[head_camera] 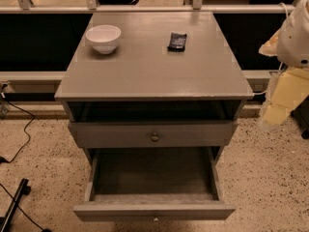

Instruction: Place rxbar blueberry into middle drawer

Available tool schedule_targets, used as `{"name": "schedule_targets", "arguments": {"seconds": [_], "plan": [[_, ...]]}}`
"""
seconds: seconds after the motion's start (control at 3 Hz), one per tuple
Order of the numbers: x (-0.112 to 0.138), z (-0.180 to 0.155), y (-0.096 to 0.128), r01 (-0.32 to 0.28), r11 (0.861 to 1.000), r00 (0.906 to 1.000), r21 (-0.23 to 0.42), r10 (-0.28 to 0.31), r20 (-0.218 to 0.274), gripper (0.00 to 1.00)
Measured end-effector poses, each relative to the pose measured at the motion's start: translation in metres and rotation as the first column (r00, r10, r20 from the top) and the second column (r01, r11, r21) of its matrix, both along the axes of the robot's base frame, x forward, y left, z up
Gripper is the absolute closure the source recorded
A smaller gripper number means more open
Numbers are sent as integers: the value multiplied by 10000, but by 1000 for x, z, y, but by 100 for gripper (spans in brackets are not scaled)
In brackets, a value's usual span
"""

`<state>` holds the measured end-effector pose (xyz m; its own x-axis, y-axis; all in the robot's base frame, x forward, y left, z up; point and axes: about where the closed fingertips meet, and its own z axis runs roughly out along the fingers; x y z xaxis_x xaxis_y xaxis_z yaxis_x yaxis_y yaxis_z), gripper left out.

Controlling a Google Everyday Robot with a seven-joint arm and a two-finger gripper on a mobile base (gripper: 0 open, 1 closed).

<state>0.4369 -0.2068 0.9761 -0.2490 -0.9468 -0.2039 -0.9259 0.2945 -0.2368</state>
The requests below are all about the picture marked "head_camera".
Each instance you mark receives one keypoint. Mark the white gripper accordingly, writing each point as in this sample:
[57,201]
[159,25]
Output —
[294,45]

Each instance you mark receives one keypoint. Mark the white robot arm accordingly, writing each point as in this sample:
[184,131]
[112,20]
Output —
[293,44]

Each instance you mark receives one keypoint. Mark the closed grey top drawer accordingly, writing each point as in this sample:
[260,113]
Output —
[138,135]

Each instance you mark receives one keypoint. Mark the round brass drawer knob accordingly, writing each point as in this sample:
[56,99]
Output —
[154,137]

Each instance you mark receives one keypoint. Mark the grey wooden drawer cabinet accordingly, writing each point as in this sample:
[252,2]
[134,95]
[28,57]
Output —
[143,82]

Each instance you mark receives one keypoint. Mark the open grey middle drawer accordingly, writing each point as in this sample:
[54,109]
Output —
[153,184]

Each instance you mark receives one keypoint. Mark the white ceramic bowl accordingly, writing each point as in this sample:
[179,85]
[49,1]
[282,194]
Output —
[103,38]

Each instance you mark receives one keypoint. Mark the black metal stand leg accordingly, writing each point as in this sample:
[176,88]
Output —
[23,189]

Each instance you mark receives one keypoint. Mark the metal railing frame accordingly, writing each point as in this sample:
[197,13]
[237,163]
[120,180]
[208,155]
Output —
[91,6]

